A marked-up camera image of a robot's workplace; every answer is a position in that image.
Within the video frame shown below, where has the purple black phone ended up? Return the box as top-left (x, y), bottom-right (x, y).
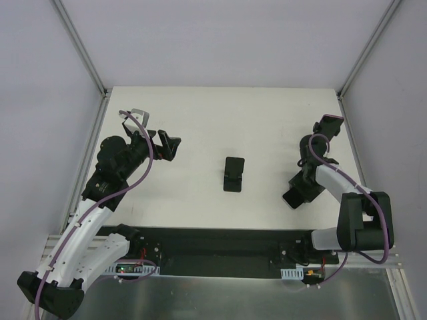
top-left (314, 114), bottom-right (344, 140)

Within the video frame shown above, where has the black angled phone stand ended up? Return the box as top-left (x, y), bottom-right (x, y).
top-left (223, 157), bottom-right (245, 193)

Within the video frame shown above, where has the silver black phone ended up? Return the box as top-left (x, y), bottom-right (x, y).
top-left (282, 187), bottom-right (305, 209)

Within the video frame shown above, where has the black round-base phone stand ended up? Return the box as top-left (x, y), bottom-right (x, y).
top-left (299, 122), bottom-right (334, 159)

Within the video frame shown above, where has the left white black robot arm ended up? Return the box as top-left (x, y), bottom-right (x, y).
top-left (17, 130), bottom-right (181, 319)

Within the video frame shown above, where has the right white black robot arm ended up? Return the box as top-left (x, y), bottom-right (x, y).
top-left (282, 133), bottom-right (394, 264)

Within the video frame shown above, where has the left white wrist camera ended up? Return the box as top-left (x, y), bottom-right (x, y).
top-left (119, 109), bottom-right (149, 135)

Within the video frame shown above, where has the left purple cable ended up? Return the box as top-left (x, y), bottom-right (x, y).
top-left (33, 109), bottom-right (157, 319)

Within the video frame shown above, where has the white slotted cable duct right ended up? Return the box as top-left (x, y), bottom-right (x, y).
top-left (280, 267), bottom-right (304, 281)

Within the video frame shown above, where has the white slotted cable duct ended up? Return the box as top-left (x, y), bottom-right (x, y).
top-left (103, 263), bottom-right (160, 277)
top-left (280, 267), bottom-right (304, 281)

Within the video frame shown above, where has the white slotted cable duct left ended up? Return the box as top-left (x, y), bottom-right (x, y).
top-left (103, 263), bottom-right (160, 277)

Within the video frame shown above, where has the left aluminium frame post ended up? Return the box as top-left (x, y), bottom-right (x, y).
top-left (49, 0), bottom-right (109, 97)

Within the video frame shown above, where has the aluminium frame post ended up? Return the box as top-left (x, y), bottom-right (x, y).
top-left (337, 0), bottom-right (404, 101)
top-left (49, 0), bottom-right (109, 97)

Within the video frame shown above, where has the right aluminium frame post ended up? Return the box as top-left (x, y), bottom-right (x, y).
top-left (337, 0), bottom-right (404, 101)

